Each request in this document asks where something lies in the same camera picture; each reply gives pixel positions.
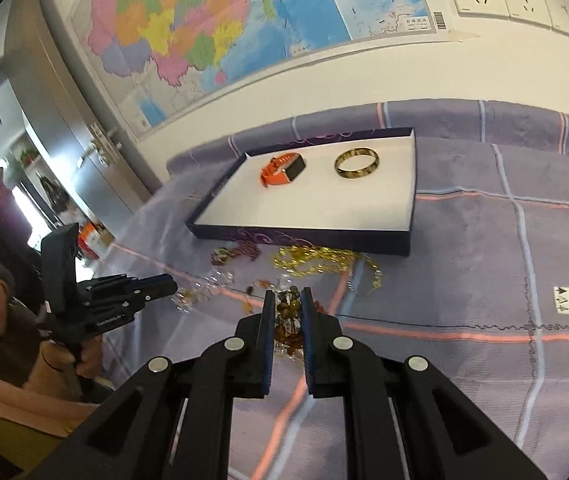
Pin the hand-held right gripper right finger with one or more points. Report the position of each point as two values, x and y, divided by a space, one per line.
308 340

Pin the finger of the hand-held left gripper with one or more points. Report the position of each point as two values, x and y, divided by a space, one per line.
124 303
159 285

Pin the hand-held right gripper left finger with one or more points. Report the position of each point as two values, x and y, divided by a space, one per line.
267 340

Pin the dark blue jewelry tray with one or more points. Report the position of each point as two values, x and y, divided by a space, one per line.
314 200

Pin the person's left hand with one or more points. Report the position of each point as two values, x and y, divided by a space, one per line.
54 380

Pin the orange white box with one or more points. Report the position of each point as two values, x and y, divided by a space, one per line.
92 242

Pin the potted plant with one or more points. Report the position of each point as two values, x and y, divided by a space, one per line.
27 156

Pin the grey door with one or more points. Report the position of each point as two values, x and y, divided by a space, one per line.
64 110

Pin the orange smart watch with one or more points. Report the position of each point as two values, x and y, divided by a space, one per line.
284 170

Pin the tortoiseshell bangle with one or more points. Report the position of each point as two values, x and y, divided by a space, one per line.
357 176

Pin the purple plaid bed sheet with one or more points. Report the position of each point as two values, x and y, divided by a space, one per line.
464 260

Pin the colourful wall map poster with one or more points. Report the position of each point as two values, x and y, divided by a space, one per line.
189 25

